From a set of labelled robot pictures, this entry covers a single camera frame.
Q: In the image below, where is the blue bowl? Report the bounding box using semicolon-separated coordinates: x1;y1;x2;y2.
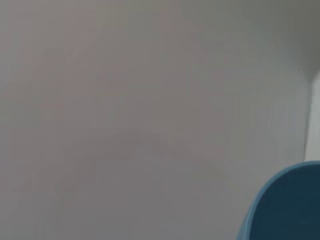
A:
236;160;320;240

